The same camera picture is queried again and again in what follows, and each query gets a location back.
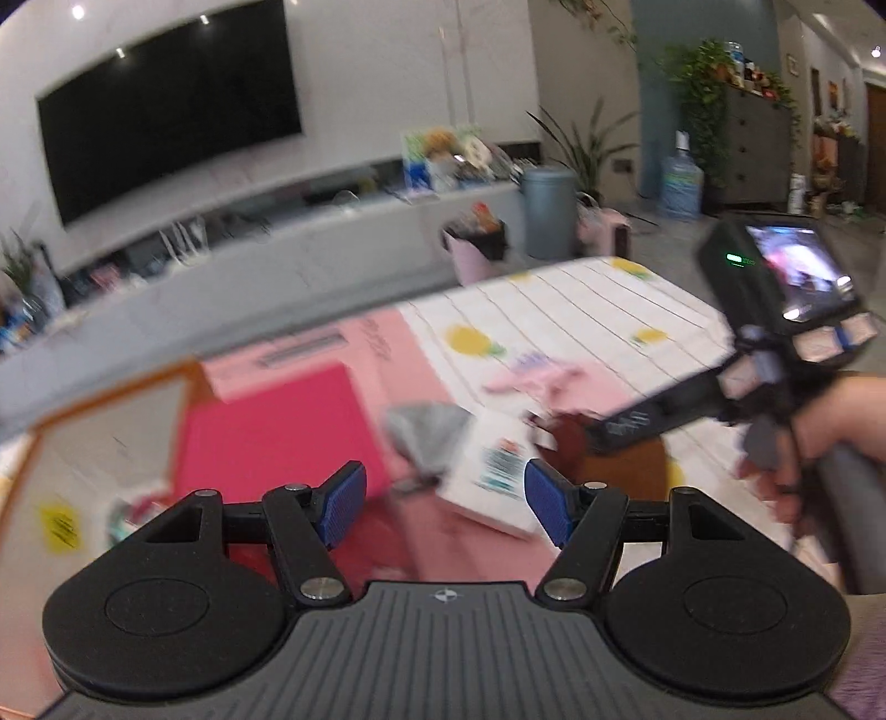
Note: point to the white round fan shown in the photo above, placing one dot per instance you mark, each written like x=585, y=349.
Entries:
x=476, y=149

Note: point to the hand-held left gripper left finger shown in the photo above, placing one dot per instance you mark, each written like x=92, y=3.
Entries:
x=342, y=498

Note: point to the white tissue packet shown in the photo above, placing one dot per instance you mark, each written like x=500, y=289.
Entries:
x=477, y=484

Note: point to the wall socket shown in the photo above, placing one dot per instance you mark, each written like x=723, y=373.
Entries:
x=623, y=165

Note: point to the white marble television console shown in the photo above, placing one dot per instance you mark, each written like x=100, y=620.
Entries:
x=311, y=256

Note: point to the black wall television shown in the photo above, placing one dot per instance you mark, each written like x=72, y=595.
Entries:
x=173, y=111

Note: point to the long leaf potted plant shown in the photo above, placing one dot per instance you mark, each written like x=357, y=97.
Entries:
x=21, y=270

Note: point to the tall leafy potted plant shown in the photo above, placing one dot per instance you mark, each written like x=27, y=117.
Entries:
x=588, y=152

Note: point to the grey cloth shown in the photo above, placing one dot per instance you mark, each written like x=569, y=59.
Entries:
x=426, y=436

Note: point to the person's grey clothing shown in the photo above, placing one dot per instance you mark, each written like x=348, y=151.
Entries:
x=858, y=519

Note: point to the grey trash can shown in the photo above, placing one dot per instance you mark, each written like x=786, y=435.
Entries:
x=547, y=214

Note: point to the red lidded clear container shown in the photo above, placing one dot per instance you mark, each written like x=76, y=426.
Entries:
x=277, y=429

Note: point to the grey cabinet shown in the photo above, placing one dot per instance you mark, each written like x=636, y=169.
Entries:
x=754, y=152

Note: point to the person's right hand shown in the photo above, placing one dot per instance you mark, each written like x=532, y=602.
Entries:
x=844, y=415

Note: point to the pink waste bin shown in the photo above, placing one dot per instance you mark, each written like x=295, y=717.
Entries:
x=471, y=266

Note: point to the brown soft item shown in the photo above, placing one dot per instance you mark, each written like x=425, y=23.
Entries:
x=623, y=478

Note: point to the hanging vine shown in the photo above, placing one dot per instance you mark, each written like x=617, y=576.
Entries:
x=595, y=14

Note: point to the white router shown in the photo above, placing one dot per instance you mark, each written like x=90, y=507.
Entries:
x=187, y=242

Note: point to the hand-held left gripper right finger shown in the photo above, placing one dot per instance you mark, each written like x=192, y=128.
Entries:
x=547, y=498

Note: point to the bushy green cabinet plant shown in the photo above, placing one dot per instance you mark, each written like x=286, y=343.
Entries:
x=699, y=76

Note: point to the orange cardboard box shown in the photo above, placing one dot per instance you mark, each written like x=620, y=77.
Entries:
x=104, y=450

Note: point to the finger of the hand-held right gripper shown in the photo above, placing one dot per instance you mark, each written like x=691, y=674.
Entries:
x=574, y=428

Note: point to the blue water jug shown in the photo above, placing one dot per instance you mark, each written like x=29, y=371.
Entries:
x=682, y=187

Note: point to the brown teddy bear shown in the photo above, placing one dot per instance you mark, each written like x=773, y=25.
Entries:
x=439, y=142

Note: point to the purple fluffy rug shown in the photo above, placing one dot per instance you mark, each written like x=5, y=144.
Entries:
x=858, y=644

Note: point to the pink heater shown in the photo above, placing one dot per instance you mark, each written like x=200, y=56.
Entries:
x=599, y=232

